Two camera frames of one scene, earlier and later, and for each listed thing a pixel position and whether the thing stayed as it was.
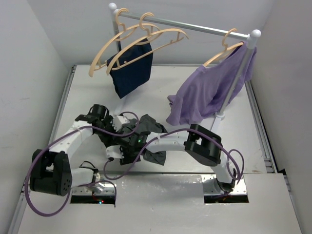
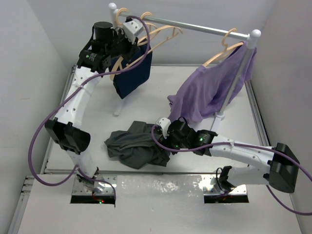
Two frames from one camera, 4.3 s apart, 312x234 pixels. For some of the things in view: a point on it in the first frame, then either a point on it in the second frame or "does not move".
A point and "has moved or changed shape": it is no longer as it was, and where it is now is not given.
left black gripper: [107, 140] → [131, 48]
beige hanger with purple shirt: [226, 48] does not move
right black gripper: [127, 157] → [165, 142]
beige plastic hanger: [149, 34] → [150, 28]
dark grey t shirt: [147, 123] has moved or changed shape
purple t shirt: [206, 93] does not move
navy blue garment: [130, 68] does not move
